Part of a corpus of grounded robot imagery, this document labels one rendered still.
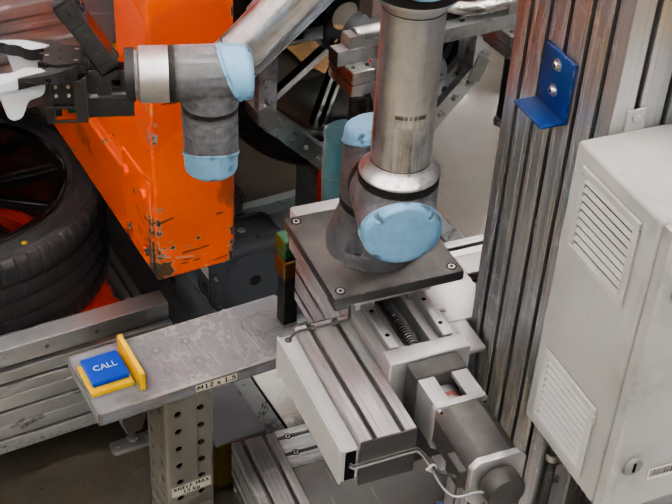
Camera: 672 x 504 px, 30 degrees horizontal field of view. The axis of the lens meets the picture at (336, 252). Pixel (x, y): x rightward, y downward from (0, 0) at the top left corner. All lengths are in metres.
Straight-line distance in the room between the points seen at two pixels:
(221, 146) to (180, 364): 0.74
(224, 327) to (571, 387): 0.91
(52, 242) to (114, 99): 0.94
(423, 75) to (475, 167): 2.09
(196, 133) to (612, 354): 0.61
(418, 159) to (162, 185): 0.69
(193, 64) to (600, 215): 0.55
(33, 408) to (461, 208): 1.46
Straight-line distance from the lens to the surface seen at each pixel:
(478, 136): 3.89
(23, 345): 2.51
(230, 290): 2.72
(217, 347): 2.38
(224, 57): 1.64
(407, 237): 1.77
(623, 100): 1.57
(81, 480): 2.77
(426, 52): 1.64
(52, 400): 2.63
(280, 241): 2.30
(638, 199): 1.48
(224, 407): 2.72
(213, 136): 1.68
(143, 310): 2.56
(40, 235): 2.58
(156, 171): 2.27
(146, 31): 2.13
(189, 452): 2.48
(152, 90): 1.64
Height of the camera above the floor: 2.04
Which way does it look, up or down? 37 degrees down
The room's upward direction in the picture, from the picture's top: 4 degrees clockwise
